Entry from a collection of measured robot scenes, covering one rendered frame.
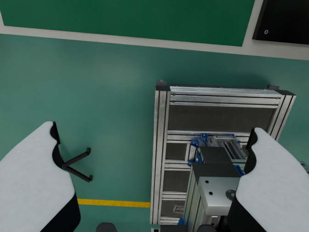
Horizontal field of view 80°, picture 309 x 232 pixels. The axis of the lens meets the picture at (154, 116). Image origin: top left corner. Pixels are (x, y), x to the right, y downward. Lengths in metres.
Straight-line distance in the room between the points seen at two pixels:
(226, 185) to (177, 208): 1.27
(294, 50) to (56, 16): 0.62
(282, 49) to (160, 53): 0.81
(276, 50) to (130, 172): 1.47
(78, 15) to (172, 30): 0.23
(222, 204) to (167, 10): 0.47
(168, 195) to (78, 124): 0.92
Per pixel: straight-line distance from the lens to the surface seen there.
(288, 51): 0.64
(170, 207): 1.78
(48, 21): 0.58
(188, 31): 0.53
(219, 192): 0.51
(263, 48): 0.60
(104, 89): 1.38
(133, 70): 1.31
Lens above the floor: 1.27
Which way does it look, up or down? 63 degrees down
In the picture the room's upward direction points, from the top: 179 degrees clockwise
